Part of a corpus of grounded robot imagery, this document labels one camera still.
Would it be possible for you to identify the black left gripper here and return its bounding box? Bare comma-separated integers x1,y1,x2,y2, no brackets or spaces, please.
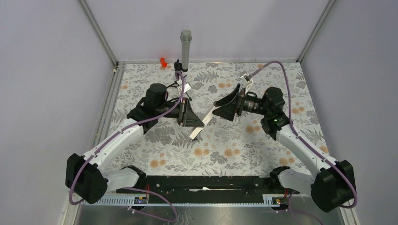
157,97,204,127

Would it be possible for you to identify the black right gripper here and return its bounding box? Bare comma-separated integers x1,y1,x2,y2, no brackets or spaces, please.
212,84,269,121

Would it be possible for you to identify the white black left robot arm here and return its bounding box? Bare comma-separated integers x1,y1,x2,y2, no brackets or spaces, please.
65,83,205,204

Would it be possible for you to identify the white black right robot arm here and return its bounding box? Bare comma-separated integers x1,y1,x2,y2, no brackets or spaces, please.
212,84,357,212

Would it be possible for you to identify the black microphone stand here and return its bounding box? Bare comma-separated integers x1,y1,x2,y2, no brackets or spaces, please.
166,60,185,89

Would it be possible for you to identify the orange plastic clip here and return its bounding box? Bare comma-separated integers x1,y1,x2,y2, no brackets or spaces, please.
160,57,168,68

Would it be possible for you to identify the grey microphone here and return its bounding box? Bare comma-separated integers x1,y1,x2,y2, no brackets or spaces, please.
180,30,192,72

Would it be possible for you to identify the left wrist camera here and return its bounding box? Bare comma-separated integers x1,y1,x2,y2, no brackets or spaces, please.
177,79,191,94

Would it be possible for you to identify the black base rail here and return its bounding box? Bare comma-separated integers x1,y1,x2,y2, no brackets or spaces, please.
134,175,293,203

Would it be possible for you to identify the slotted grey cable duct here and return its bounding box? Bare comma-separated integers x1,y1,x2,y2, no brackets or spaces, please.
92,194,284,207

